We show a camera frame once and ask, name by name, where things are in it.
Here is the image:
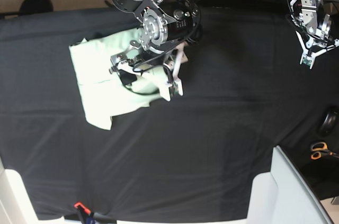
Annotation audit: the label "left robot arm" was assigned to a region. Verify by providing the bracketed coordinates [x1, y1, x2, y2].
[287, 0, 338, 69]

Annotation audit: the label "black round stool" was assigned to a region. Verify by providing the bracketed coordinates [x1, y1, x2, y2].
[19, 0, 53, 15]

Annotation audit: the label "black table cloth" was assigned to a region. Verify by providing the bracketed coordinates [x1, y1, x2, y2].
[1, 8, 338, 222]

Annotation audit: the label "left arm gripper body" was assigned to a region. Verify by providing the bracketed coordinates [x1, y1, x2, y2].
[305, 13, 336, 49]

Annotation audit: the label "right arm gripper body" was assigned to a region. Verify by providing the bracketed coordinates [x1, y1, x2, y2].
[110, 40, 183, 76]

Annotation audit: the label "white table frame left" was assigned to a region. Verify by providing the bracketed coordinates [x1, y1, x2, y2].
[1, 164, 65, 224]

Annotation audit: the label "white table frame right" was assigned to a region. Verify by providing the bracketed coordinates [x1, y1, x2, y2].
[247, 145, 335, 224]

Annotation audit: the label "red and black clamp bottom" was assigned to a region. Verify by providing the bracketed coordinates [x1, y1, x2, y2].
[74, 202, 117, 224]

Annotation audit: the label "light green T-shirt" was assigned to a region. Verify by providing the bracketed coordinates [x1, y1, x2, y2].
[69, 28, 172, 130]

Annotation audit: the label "white table frame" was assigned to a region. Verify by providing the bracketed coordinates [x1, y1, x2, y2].
[247, 145, 335, 224]
[1, 164, 65, 224]

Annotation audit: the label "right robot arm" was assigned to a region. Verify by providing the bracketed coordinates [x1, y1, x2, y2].
[110, 0, 202, 101]

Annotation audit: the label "orange handled scissors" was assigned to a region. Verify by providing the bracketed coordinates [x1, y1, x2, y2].
[310, 141, 338, 160]

